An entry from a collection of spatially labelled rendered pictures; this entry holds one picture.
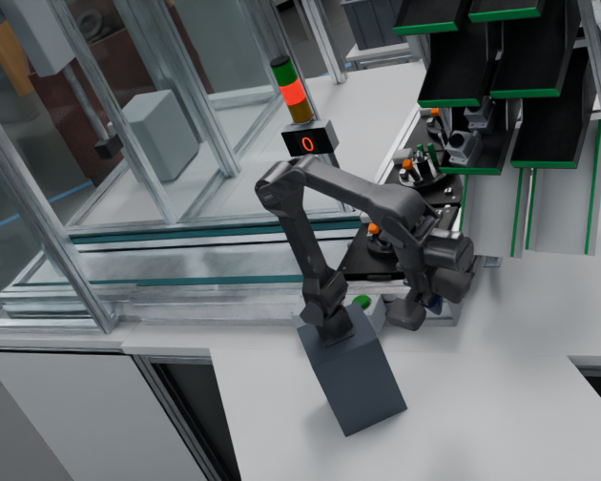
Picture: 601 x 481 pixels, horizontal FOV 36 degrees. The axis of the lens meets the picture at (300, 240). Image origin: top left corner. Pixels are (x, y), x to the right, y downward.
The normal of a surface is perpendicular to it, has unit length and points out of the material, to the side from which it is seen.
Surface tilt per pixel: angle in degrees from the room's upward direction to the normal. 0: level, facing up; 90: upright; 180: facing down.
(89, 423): 90
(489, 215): 45
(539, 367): 0
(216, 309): 90
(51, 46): 90
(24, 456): 0
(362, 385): 90
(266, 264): 0
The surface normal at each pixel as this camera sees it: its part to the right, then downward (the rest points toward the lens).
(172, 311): -0.38, 0.62
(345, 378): 0.22, 0.47
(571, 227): -0.62, -0.11
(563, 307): -0.35, -0.78
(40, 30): 0.86, -0.04
